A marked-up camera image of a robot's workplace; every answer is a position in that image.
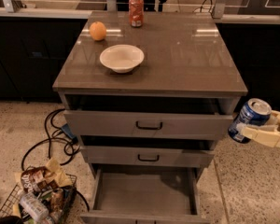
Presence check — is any black wire basket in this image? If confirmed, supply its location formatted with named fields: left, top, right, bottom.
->
left=0, top=166, right=77, bottom=224

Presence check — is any blue pepsi can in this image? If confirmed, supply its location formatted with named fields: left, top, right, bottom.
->
left=228, top=98, right=272, bottom=144

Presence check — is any grey drawer cabinet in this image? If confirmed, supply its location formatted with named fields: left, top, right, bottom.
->
left=51, top=10, right=249, bottom=224

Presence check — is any drawer with handle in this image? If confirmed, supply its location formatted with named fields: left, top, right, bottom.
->
left=81, top=146, right=214, bottom=168
left=64, top=110, right=232, bottom=140

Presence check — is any middle drawer with handle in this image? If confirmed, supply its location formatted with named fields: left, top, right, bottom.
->
left=81, top=146, right=214, bottom=168

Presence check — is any orange soda can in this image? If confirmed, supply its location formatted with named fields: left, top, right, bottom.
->
left=129, top=0, right=144, bottom=27

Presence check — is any top drawer with handle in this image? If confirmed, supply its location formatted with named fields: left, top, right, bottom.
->
left=64, top=110, right=232, bottom=140

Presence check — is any brown chip bag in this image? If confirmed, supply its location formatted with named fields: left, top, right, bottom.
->
left=15, top=158, right=73, bottom=193

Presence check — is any orange fruit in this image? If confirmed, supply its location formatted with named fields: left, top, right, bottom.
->
left=89, top=21, right=106, bottom=41

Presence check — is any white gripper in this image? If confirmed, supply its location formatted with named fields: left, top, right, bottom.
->
left=236, top=110, right=280, bottom=147

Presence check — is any blue power plug box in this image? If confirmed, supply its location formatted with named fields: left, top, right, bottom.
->
left=61, top=124, right=77, bottom=144

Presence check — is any open bottom drawer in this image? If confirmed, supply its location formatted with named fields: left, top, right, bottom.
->
left=81, top=166, right=210, bottom=224

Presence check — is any black floor cable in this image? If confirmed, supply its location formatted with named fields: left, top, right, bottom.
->
left=20, top=108, right=81, bottom=172

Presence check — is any clear plastic bottle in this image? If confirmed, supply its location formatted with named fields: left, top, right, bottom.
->
left=19, top=191, right=49, bottom=222

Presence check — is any white bowl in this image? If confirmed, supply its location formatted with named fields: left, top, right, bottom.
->
left=100, top=45, right=145, bottom=73

